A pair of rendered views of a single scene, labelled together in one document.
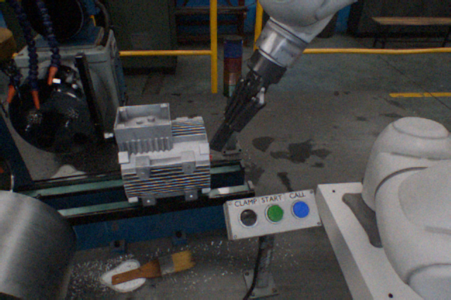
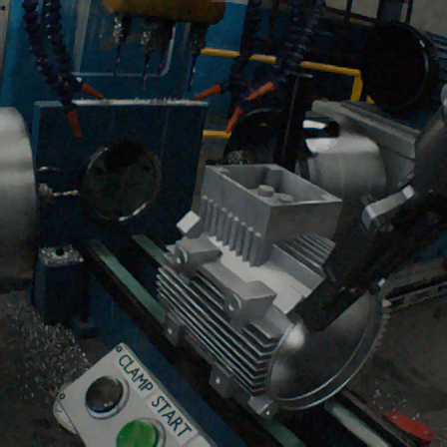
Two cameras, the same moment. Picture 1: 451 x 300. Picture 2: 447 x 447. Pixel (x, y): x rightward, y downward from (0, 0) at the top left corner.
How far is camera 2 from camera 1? 0.48 m
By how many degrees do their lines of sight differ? 56
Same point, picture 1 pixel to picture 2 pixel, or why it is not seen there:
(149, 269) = not seen: hidden behind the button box
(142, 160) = (200, 244)
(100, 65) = (401, 161)
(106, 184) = not seen: hidden behind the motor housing
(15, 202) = (13, 139)
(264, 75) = (422, 154)
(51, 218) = (18, 185)
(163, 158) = (231, 269)
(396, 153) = not seen: outside the picture
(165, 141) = (252, 241)
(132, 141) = (216, 205)
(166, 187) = (200, 328)
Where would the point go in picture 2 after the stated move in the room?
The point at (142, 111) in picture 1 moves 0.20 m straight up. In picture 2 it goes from (299, 193) to (332, 24)
